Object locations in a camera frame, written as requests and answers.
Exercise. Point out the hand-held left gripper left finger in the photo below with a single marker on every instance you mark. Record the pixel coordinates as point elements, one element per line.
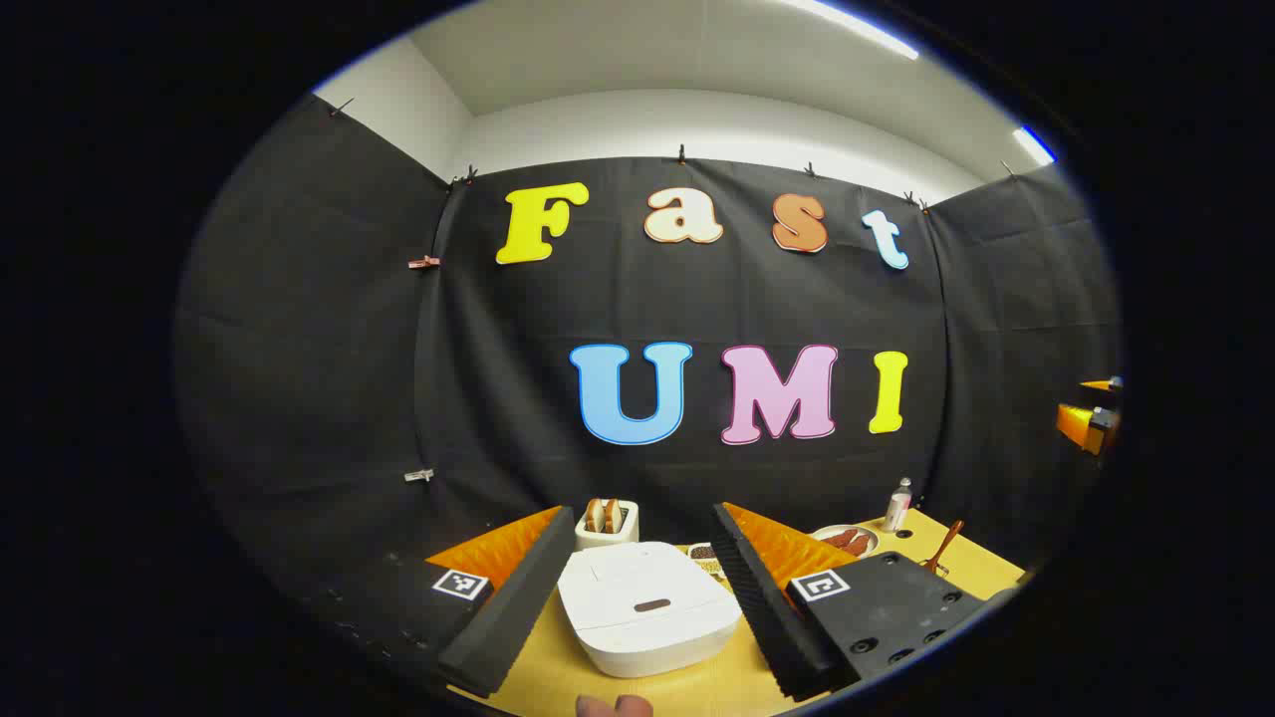
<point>508,617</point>

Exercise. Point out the brown wooden spoon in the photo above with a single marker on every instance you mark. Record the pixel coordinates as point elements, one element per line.
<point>946,543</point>

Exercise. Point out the red cloth clip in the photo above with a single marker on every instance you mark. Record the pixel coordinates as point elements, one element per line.
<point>424,262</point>

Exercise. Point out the silver cloth clip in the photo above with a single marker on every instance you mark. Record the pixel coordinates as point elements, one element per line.
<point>418,475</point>

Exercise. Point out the brown meat piece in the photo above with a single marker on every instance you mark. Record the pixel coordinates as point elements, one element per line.
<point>840,539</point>
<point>859,546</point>

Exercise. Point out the white rice cooker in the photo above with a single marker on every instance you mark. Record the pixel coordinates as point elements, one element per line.
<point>637,617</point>

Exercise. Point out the ceiling light strip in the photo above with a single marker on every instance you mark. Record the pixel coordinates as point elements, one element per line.
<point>1034,145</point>

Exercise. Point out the white toaster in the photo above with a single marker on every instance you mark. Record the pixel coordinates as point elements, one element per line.
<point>608,540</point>

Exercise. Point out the white plate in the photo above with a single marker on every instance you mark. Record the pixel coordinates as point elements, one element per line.
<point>819,536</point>

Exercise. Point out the small clear bottle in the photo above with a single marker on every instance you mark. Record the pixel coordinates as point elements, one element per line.
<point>897,508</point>

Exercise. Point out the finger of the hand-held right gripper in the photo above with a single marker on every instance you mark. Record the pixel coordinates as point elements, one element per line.
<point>1101,384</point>
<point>1078,426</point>

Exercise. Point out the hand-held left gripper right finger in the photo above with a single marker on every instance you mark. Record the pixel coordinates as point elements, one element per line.
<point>767,617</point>

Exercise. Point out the toast slice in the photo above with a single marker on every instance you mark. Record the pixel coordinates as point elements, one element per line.
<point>595,516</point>
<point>614,516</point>

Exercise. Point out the white divided grain dish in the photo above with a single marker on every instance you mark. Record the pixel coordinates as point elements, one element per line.
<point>702,554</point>

